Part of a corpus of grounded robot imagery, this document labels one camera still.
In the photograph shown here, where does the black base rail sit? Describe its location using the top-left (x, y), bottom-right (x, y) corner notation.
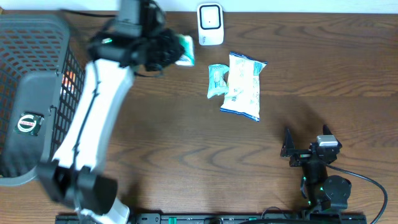
top-left (55, 212), bottom-right (368, 224)

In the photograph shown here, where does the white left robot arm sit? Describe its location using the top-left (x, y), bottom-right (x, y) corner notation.
top-left (36, 1), bottom-right (184, 223)

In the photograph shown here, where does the white blue snack bag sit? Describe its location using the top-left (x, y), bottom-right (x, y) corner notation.
top-left (220, 52), bottom-right (268, 122)

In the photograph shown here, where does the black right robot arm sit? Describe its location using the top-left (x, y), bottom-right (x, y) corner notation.
top-left (280, 125), bottom-right (351, 213)

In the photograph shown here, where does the round green label package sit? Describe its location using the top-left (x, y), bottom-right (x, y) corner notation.
top-left (14, 113), bottom-right (44, 136)

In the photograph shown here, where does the green white small box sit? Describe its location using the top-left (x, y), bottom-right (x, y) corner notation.
top-left (175, 34), bottom-right (195, 67)

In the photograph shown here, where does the white barcode scanner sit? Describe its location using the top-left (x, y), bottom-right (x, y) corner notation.
top-left (197, 2), bottom-right (224, 46)

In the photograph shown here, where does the teal snack packet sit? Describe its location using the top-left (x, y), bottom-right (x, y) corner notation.
top-left (207, 64), bottom-right (229, 99)

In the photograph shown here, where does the grey plastic mesh basket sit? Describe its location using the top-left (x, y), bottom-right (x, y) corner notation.
top-left (1, 14), bottom-right (85, 187)

